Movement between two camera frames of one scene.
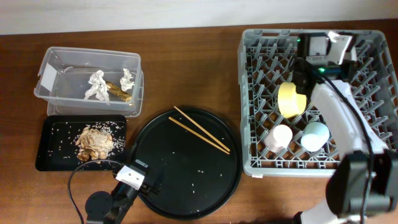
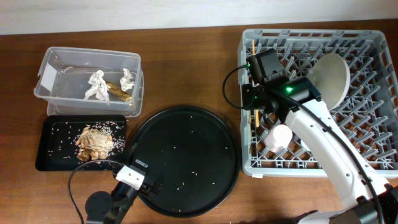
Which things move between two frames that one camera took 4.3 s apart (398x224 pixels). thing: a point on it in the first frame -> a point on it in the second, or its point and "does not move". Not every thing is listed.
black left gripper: [157, 185] does not move
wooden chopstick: [201, 127] -> [256, 112]
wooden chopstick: [185, 127] -> [250, 117]
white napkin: [99, 86] does not move
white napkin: [126, 83] does not move
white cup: [278, 138] does not move
